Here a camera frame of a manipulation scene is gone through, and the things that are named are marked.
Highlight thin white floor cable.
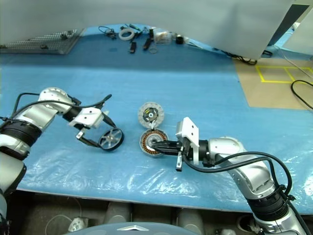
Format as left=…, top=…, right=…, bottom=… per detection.
left=276, top=46, right=313, bottom=76

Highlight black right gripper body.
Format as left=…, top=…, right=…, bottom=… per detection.
left=172, top=138, right=194, bottom=172

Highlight large white board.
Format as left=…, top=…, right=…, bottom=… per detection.
left=0, top=0, right=298, bottom=61

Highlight long black bar tool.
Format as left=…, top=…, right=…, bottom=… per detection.
left=143, top=28, right=154, bottom=51

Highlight white tape roll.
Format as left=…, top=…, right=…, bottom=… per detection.
left=119, top=28, right=135, bottom=41

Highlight perforated metal plate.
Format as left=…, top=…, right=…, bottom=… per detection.
left=0, top=28, right=84, bottom=55

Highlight motor stator with copper windings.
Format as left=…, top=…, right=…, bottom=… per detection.
left=139, top=129, right=169, bottom=159

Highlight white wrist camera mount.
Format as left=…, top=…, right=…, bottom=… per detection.
left=175, top=117, right=200, bottom=165
left=68, top=107, right=103, bottom=129

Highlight black looped floor cable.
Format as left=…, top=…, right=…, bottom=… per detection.
left=290, top=79, right=313, bottom=110

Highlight blue plastic table sheet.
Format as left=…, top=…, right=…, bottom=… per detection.
left=0, top=25, right=313, bottom=213

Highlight grey robot torso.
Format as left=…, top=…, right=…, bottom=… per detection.
left=63, top=222, right=213, bottom=235

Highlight white side panel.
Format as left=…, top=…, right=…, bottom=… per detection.
left=283, top=4, right=313, bottom=56

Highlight grey rounded shape under table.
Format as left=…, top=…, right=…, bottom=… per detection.
left=177, top=208, right=205, bottom=228
left=106, top=203, right=133, bottom=223

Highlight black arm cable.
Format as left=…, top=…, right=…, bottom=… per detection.
left=183, top=151, right=294, bottom=204
left=0, top=93, right=113, bottom=123

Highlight tangled black cable bundle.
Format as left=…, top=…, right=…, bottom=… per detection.
left=98, top=25, right=117, bottom=41

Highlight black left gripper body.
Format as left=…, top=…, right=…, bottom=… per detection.
left=76, top=111, right=110, bottom=141

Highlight white device under table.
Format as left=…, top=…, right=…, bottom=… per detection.
left=68, top=216, right=89, bottom=232

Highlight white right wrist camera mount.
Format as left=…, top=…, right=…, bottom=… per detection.
left=175, top=117, right=200, bottom=165

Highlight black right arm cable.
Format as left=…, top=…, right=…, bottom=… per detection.
left=183, top=151, right=294, bottom=204

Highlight black cables under white board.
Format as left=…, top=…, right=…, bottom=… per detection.
left=220, top=48, right=273, bottom=66

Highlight black-rimmed silver motor rotor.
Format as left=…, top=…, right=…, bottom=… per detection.
left=99, top=127, right=125, bottom=153

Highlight clear plastic bag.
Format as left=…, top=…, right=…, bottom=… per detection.
left=154, top=30, right=173, bottom=45

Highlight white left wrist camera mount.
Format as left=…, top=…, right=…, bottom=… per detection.
left=68, top=107, right=103, bottom=129

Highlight brown cardboard floor sheet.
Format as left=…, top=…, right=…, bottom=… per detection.
left=232, top=57, right=313, bottom=110

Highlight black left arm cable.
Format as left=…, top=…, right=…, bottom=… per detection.
left=0, top=93, right=113, bottom=123

